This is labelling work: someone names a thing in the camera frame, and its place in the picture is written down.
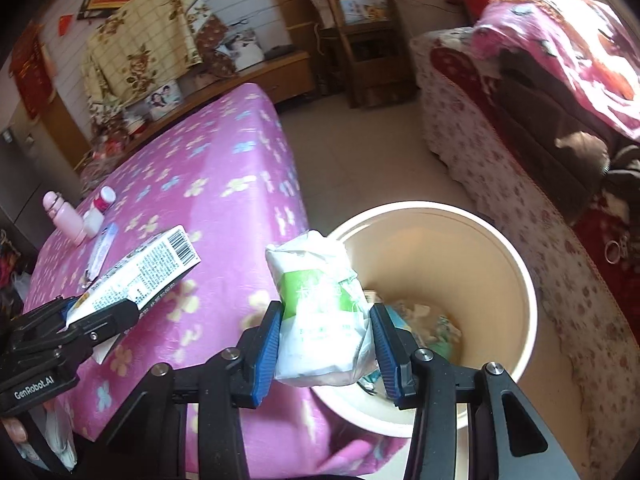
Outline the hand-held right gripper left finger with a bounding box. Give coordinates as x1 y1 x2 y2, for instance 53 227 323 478
102 301 285 480

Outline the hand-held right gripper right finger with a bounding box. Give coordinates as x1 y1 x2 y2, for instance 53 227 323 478
369 302 581 480

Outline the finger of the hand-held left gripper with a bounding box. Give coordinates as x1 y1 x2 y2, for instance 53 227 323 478
22 296 76 336
65 300 140 356

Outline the brown paper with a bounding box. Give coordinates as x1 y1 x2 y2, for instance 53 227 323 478
400 300 437 331

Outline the white plastic packet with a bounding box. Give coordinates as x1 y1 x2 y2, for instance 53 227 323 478
265 230 376 388

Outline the white green drink carton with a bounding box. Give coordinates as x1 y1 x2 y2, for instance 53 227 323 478
65 226 202 366

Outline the cream round trash bin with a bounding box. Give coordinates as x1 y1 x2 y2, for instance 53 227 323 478
310 201 538 436

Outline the person's left hand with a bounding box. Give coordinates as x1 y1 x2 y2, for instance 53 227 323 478
0 416 31 445

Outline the white squeeze tube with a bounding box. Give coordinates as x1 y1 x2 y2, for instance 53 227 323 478
86 223 119 278

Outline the pink water bottle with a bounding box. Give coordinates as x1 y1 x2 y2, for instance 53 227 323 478
42 190 87 246

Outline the small white bottle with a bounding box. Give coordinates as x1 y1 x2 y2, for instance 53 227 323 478
82 208 104 237

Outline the white pill bottle pink cap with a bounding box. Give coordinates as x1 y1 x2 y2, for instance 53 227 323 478
91 186 116 213

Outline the pink floral blanket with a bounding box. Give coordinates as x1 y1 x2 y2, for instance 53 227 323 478
22 82 416 476

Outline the floral covered sofa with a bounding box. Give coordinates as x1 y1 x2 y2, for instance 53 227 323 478
409 0 640 476

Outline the framed couple photo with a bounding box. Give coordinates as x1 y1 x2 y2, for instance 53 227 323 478
145 80 182 121

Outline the dark wooden chair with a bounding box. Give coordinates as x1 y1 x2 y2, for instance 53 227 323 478
299 0 418 109

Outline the wooden low cabinet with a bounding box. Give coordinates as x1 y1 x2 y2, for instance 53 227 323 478
40 50 316 171

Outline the brown jacket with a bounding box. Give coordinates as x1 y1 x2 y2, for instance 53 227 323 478
492 45 640 226

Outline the yellow floral hanging cloth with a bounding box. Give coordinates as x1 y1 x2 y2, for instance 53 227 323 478
80 0 213 111

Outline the unframed leaning photo print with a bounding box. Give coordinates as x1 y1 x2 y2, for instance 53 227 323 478
215 27 264 73

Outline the pink printed quilt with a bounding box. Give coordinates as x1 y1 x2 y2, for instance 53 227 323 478
470 0 640 141

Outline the red wall scroll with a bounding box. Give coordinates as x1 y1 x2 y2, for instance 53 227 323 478
10 22 56 121

